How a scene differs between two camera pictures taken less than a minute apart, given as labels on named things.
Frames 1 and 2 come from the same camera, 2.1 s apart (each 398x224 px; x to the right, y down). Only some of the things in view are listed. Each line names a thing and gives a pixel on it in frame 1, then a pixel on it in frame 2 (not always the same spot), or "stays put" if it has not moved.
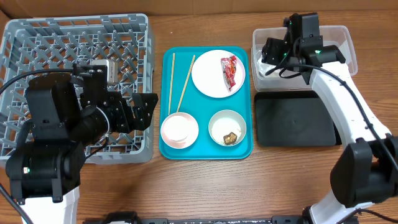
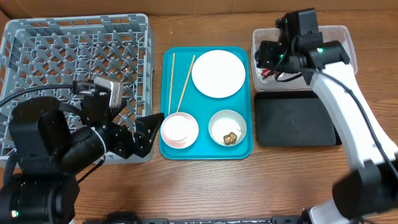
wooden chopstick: (171, 83) stays put
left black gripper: (140, 119) to (140, 144)
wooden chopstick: (177, 108) stays put
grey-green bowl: (227, 127) stays put
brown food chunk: (230, 139) stays put
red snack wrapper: (229, 66) to (265, 72)
